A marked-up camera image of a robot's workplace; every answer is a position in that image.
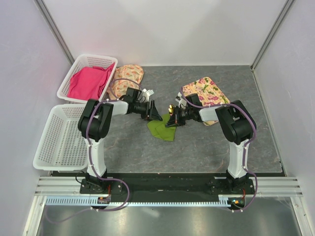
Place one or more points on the white basket with pink cloth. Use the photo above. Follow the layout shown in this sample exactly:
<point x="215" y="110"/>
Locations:
<point x="86" y="60"/>

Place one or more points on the pink cloth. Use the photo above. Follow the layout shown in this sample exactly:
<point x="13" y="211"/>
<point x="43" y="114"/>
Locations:
<point x="89" y="82"/>

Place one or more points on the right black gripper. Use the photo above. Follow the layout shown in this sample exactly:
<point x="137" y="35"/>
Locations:
<point x="175" y="120"/>

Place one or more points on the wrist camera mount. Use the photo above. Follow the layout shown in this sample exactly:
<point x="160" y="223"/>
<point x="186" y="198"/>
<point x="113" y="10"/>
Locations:
<point x="146" y="93"/>
<point x="181" y="102"/>

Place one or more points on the green paper napkin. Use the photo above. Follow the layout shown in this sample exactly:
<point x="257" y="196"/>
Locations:
<point x="158" y="129"/>

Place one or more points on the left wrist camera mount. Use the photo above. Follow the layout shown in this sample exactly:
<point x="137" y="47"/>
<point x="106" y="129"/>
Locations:
<point x="146" y="93"/>

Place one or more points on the white slotted cable duct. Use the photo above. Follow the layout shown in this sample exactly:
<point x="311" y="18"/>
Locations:
<point x="104" y="202"/>

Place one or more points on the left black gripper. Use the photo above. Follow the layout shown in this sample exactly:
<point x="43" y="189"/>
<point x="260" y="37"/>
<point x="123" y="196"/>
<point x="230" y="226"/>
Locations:
<point x="151" y="114"/>

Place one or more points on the floral rectangular tray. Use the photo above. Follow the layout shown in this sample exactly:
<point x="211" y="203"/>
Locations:
<point x="208" y="93"/>

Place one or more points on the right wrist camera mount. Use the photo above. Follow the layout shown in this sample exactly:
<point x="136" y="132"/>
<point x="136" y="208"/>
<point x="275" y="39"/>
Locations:
<point x="181" y="102"/>

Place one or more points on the iridescent gold spoon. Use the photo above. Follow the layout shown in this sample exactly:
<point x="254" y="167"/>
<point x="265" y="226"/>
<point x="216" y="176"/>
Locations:
<point x="171" y="109"/>

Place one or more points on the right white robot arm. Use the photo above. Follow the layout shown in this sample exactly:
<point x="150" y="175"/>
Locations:
<point x="238" y="128"/>

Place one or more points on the empty white plastic basket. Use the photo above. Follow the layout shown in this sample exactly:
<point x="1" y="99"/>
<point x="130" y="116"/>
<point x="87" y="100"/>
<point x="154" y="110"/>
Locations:
<point x="62" y="146"/>

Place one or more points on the floral fabric pouch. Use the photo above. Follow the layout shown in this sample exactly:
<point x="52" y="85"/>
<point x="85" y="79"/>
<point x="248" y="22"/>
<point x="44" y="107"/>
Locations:
<point x="126" y="76"/>

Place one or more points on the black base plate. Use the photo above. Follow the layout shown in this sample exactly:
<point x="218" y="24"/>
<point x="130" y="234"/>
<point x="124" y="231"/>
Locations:
<point x="154" y="188"/>

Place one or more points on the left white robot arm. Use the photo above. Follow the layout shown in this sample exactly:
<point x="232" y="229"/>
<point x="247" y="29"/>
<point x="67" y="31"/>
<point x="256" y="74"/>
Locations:
<point x="95" y="121"/>

